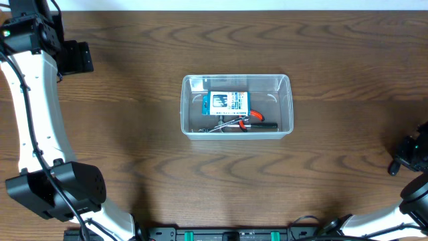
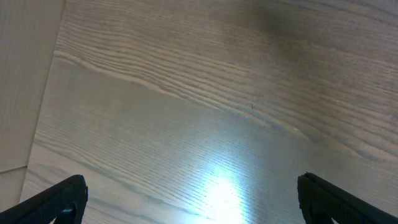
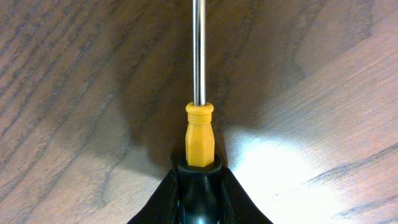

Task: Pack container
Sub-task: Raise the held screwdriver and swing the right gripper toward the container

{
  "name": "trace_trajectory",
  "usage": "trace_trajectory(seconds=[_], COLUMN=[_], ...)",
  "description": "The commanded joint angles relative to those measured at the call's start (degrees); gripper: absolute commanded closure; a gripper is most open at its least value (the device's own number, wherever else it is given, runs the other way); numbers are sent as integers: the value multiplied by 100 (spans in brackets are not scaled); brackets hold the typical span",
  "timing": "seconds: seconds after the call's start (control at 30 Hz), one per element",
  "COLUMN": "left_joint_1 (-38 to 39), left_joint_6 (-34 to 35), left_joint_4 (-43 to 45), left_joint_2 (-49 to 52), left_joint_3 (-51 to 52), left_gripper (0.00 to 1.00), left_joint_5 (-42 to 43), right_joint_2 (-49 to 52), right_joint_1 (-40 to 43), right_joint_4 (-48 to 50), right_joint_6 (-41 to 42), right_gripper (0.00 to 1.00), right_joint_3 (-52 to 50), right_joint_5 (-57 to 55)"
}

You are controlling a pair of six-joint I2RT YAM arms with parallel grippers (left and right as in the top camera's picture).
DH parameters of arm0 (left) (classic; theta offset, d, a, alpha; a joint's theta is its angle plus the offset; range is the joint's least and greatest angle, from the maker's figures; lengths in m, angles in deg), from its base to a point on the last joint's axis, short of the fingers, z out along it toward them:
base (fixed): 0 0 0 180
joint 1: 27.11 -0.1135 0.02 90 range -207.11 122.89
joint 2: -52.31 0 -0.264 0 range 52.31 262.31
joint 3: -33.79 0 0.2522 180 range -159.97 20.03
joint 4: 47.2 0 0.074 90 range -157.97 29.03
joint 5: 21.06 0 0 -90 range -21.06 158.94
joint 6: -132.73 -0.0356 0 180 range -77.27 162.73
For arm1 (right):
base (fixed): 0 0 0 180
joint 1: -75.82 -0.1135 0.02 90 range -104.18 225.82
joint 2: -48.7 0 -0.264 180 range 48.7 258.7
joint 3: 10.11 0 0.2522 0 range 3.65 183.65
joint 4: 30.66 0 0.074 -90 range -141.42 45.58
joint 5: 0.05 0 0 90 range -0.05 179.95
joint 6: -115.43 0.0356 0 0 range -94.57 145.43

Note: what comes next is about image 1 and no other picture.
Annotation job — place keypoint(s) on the red black pliers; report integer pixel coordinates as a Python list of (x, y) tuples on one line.
[(252, 113)]

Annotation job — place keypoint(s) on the clear plastic container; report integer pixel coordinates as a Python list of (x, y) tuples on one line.
[(270, 94)]

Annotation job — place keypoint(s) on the black yellow screwdriver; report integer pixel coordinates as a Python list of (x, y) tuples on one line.
[(394, 168)]

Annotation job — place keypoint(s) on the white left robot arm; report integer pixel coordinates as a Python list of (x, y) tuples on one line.
[(51, 183)]

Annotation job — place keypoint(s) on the small claw hammer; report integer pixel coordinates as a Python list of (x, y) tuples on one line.
[(254, 122)]

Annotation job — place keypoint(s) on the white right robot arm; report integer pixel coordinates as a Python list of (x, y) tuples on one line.
[(406, 219)]

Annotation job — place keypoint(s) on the silver wrench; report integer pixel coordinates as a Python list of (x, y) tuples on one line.
[(223, 125)]

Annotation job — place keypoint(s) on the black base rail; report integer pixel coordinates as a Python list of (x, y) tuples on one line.
[(267, 234)]

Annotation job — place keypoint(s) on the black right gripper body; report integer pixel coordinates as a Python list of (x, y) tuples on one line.
[(412, 150)]

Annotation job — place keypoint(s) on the blue white screwdriver box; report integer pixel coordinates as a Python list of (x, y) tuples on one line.
[(217, 103)]

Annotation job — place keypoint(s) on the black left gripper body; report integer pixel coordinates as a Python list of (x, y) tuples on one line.
[(79, 57)]

